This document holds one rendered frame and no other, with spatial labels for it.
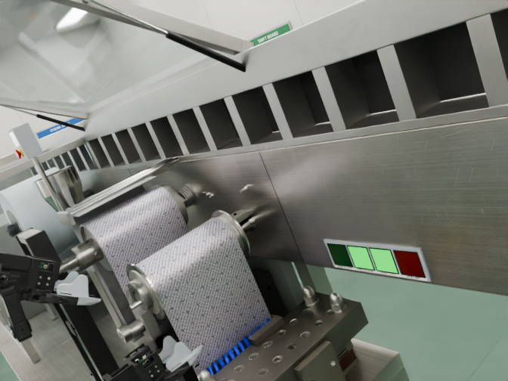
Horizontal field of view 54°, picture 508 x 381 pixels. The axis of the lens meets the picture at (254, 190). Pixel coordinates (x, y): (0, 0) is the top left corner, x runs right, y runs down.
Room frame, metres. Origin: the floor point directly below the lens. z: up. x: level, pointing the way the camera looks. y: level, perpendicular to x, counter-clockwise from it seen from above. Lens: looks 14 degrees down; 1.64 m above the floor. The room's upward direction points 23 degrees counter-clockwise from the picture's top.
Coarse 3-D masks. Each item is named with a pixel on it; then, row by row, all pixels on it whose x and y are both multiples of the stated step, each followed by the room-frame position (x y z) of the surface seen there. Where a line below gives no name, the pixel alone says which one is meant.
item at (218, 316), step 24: (240, 264) 1.14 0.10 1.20; (216, 288) 1.09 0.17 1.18; (240, 288) 1.13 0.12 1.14; (168, 312) 1.03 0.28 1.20; (192, 312) 1.05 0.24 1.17; (216, 312) 1.08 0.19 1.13; (240, 312) 1.11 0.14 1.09; (264, 312) 1.14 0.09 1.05; (192, 336) 1.04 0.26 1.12; (216, 336) 1.07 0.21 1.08; (240, 336) 1.10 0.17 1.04; (216, 360) 1.05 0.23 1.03
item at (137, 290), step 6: (132, 282) 1.06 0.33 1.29; (138, 282) 1.06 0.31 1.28; (132, 288) 1.06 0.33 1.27; (138, 288) 1.04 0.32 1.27; (144, 288) 1.04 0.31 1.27; (132, 294) 1.08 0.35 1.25; (138, 294) 1.04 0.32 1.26; (144, 294) 1.04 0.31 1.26; (144, 300) 1.03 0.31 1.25; (150, 300) 1.04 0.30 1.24; (144, 306) 1.04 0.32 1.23; (150, 306) 1.05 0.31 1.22
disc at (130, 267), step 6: (132, 264) 1.07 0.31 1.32; (126, 270) 1.11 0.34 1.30; (132, 270) 1.08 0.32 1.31; (138, 270) 1.04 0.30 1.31; (144, 276) 1.03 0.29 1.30; (150, 282) 1.02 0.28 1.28; (150, 288) 1.03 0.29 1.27; (156, 294) 1.01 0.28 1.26; (156, 300) 1.02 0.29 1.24; (162, 306) 1.02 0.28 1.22; (162, 312) 1.03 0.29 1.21; (162, 318) 1.05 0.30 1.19
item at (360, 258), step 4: (348, 248) 0.96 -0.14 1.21; (352, 248) 0.96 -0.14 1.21; (356, 248) 0.95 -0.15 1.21; (360, 248) 0.94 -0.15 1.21; (364, 248) 0.93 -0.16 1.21; (352, 252) 0.96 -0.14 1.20; (356, 252) 0.95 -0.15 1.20; (360, 252) 0.94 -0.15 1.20; (364, 252) 0.93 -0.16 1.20; (352, 256) 0.96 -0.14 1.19; (356, 256) 0.95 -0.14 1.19; (360, 256) 0.94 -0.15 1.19; (364, 256) 0.93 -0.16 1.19; (368, 256) 0.92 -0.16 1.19; (356, 260) 0.96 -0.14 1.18; (360, 260) 0.95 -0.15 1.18; (364, 260) 0.94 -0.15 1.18; (368, 260) 0.93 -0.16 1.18; (356, 264) 0.96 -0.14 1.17; (360, 264) 0.95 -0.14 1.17; (364, 264) 0.94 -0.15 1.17; (368, 264) 0.93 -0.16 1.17; (368, 268) 0.94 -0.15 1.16; (372, 268) 0.93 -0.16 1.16
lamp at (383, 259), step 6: (372, 252) 0.91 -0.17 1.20; (378, 252) 0.90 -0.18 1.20; (384, 252) 0.89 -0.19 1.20; (390, 252) 0.87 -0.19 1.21; (378, 258) 0.90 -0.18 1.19; (384, 258) 0.89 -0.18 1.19; (390, 258) 0.88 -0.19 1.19; (378, 264) 0.91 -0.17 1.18; (384, 264) 0.90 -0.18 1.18; (390, 264) 0.88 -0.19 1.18; (378, 270) 0.91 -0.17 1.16; (384, 270) 0.90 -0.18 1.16; (390, 270) 0.89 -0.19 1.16; (396, 270) 0.87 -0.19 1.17
